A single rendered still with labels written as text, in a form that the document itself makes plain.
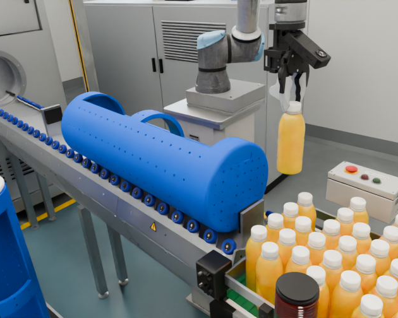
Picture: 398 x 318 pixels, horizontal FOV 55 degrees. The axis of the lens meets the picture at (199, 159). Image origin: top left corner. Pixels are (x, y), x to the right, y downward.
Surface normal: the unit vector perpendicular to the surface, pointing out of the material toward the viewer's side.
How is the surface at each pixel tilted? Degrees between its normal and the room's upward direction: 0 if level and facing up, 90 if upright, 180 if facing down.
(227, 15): 90
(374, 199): 90
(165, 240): 70
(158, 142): 39
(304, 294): 0
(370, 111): 90
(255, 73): 90
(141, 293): 0
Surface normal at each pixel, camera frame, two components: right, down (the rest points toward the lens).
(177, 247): -0.70, 0.03
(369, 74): -0.65, 0.37
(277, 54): -0.80, 0.28
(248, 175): 0.69, 0.29
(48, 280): -0.06, -0.89
